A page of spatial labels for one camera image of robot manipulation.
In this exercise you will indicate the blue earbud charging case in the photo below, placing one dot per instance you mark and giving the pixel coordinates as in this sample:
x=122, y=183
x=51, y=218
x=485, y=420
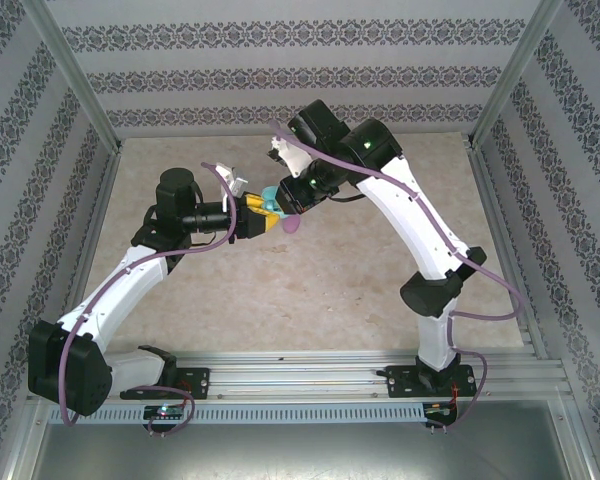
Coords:
x=270, y=192

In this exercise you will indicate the pink earbud charging case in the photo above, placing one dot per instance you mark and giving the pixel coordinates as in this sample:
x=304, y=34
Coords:
x=291, y=226

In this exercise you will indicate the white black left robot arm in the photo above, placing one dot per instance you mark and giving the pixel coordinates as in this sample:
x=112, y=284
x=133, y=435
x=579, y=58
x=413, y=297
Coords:
x=125, y=280

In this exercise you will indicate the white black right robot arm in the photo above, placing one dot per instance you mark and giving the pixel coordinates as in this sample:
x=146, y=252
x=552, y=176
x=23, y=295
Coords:
x=410, y=220

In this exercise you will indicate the grey metal panel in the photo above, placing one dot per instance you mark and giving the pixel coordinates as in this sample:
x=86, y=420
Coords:
x=300, y=455

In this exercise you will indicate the aluminium side rail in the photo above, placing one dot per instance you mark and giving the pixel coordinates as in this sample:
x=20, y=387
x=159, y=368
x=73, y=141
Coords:
x=485, y=175
x=102, y=205

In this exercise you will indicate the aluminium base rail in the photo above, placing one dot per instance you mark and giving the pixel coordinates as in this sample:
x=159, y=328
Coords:
x=290, y=377

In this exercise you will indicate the aluminium frame post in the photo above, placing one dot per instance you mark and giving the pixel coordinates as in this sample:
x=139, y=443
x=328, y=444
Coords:
x=515, y=70
x=71, y=70

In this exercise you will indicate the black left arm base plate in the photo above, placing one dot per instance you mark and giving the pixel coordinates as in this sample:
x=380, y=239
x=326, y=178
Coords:
x=195, y=382

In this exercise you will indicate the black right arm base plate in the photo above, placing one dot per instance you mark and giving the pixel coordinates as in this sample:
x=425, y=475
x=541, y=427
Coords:
x=405, y=382

